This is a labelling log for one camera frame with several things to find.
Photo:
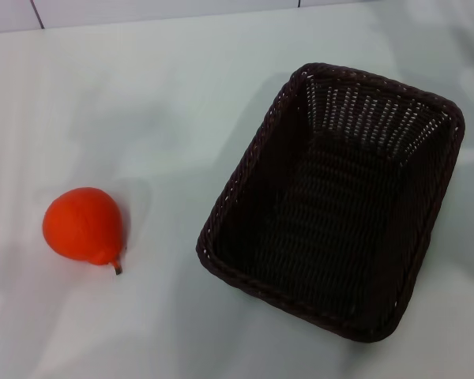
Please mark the dark brown woven basket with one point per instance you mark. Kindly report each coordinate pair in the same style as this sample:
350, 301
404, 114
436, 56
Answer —
332, 221

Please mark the orange pear-shaped toy fruit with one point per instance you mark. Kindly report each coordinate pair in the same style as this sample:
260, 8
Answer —
81, 225

